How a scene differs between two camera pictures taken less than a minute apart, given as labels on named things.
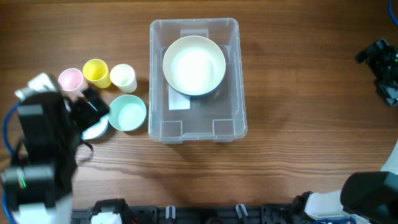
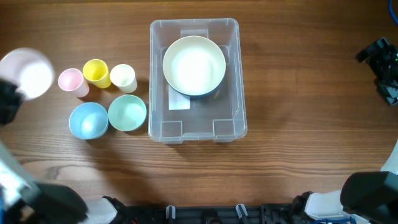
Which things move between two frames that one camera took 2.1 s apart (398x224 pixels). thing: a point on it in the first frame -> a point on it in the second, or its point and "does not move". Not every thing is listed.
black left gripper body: x=84 y=115 -> x=9 y=100
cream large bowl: x=194 y=65 does not move
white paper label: x=177 y=101 does not move
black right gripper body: x=384 y=65 does not move
